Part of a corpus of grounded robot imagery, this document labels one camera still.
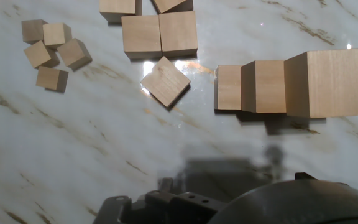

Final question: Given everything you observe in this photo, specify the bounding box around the marble pattern mat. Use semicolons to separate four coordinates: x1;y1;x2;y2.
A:
0;0;358;224

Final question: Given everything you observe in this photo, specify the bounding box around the large wooden cube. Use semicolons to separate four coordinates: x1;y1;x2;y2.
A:
240;60;288;114
213;64;244;111
283;47;358;119

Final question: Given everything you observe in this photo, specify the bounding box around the medium wooden cube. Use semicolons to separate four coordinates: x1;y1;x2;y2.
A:
158;11;199;58
152;0;195;14
139;55;191;109
99;0;143;25
121;14;163;60

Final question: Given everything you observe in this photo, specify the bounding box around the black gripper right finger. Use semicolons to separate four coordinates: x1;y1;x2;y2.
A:
293;171;358;199

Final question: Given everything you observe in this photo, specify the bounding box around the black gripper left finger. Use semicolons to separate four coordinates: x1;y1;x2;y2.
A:
92;176;228;224

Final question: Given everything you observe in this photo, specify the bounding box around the small wooden cube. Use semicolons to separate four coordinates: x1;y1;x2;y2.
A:
57;38;93;70
21;19;48;45
35;65;69;93
23;40;61;69
42;22;73;49

